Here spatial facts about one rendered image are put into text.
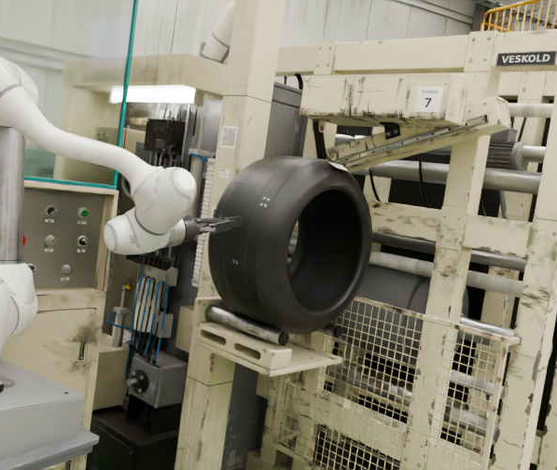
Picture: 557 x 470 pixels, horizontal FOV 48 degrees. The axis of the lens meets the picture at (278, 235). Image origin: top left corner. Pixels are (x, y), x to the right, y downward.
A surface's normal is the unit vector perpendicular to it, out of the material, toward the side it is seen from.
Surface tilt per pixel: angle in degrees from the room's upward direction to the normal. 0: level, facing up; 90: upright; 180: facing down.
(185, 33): 90
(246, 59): 90
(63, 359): 90
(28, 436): 90
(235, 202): 66
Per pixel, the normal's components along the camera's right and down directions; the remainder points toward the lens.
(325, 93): -0.67, -0.04
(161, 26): 0.44, 0.14
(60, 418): 0.83, 0.16
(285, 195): 0.15, -0.36
